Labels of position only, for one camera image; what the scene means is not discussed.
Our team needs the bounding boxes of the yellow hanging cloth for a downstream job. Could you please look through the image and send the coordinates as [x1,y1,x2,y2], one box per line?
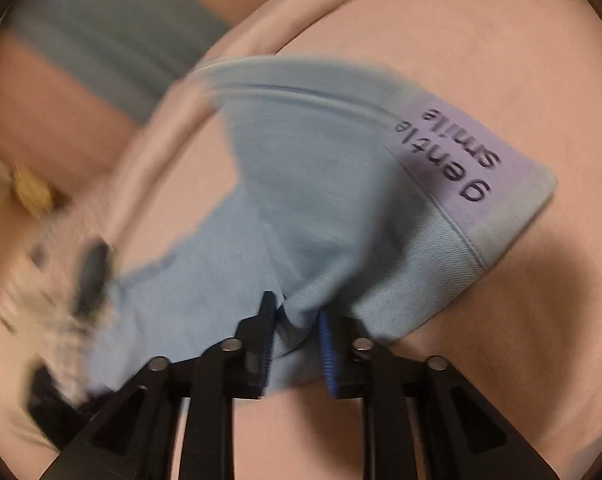
[8,160,64,218]

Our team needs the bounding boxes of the blue-grey curtain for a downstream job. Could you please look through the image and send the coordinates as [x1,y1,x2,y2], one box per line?
[1,0,232,126]

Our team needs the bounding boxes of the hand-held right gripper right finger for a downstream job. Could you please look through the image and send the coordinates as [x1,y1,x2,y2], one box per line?
[318,310,562,480]

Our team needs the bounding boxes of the light blue denim pants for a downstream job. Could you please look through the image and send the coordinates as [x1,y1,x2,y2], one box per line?
[88,57,558,397]

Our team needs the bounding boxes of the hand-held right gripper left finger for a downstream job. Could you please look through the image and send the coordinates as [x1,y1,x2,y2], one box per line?
[40,291,282,480]

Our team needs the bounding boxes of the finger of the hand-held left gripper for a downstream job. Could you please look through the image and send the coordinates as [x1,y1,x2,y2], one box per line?
[76,241,116,313]

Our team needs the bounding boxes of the pink duvet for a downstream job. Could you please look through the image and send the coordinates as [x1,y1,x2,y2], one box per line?
[66,0,432,281]

